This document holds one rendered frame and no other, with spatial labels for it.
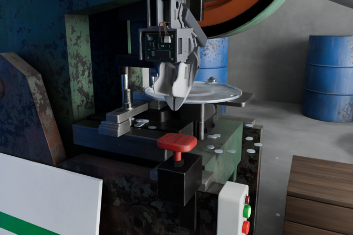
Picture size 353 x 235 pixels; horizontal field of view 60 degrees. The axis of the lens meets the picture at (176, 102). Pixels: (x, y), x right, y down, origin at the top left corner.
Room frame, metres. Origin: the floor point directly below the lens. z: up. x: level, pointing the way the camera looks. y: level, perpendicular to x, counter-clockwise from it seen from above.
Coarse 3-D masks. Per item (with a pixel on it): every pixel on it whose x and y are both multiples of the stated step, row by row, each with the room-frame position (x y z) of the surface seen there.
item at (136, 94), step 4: (136, 92) 0.91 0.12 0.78; (144, 92) 0.90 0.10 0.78; (136, 96) 0.91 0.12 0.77; (140, 96) 0.90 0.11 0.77; (144, 96) 0.89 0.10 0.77; (136, 100) 0.91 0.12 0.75; (140, 100) 0.90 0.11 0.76; (144, 100) 0.90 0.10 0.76; (148, 100) 0.89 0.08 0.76; (152, 100) 0.88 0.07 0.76; (156, 100) 0.88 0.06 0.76; (148, 104) 0.89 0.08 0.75; (152, 104) 0.88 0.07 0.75; (156, 104) 0.88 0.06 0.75; (160, 104) 0.88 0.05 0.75; (164, 104) 0.91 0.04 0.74; (152, 108) 0.88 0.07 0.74; (156, 108) 0.88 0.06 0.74; (160, 108) 0.88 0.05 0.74
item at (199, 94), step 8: (152, 88) 0.96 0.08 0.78; (192, 88) 0.93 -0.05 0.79; (200, 88) 0.93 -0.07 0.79; (208, 88) 0.93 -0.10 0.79; (216, 88) 0.96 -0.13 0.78; (224, 88) 0.96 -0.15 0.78; (232, 88) 0.96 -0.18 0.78; (152, 96) 0.82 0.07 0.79; (160, 96) 0.85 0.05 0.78; (192, 96) 0.84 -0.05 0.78; (200, 96) 0.84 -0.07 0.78; (208, 96) 0.85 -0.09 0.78; (216, 96) 0.85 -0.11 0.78; (224, 96) 0.85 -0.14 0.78; (240, 96) 0.85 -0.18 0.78
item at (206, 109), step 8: (232, 96) 0.85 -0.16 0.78; (248, 96) 0.85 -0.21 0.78; (184, 104) 0.87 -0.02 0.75; (192, 104) 0.86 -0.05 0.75; (200, 104) 0.85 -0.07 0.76; (208, 104) 0.88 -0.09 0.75; (224, 104) 0.79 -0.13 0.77; (232, 104) 0.79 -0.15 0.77; (240, 104) 0.78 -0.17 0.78; (184, 112) 0.87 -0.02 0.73; (192, 112) 0.86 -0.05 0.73; (200, 112) 0.85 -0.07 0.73; (208, 112) 0.88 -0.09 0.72; (192, 120) 0.86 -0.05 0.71; (200, 120) 0.85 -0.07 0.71; (208, 120) 0.88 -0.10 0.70; (200, 128) 0.85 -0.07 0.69; (208, 128) 0.88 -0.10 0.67; (200, 136) 0.85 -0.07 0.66
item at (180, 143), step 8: (168, 136) 0.57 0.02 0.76; (176, 136) 0.58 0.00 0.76; (184, 136) 0.58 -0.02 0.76; (192, 136) 0.57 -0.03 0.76; (160, 144) 0.55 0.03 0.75; (168, 144) 0.54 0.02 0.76; (176, 144) 0.54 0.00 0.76; (184, 144) 0.54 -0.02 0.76; (192, 144) 0.55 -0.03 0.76; (176, 152) 0.56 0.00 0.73; (184, 152) 0.53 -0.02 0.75; (176, 160) 0.56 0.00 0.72
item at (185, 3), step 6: (186, 0) 0.97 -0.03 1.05; (186, 6) 0.97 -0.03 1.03; (132, 24) 0.91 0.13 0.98; (138, 24) 0.90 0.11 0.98; (144, 24) 0.89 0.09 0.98; (132, 30) 0.91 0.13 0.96; (138, 30) 0.90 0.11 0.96; (132, 36) 0.91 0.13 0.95; (138, 36) 0.90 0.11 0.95; (132, 42) 0.91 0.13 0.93; (138, 42) 0.90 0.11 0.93; (144, 42) 0.89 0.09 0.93; (132, 48) 0.91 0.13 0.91; (138, 48) 0.90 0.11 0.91; (144, 48) 0.89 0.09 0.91; (132, 54) 0.91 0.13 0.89; (138, 54) 0.90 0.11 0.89
